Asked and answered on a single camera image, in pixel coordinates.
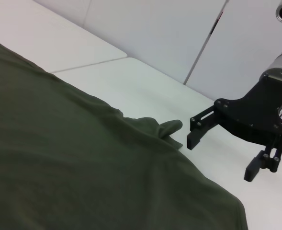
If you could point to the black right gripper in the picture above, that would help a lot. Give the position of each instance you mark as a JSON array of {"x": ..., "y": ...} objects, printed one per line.
[{"x": 258, "y": 112}]

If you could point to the dark green t-shirt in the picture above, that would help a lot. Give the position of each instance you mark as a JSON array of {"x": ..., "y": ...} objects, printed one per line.
[{"x": 59, "y": 143}]

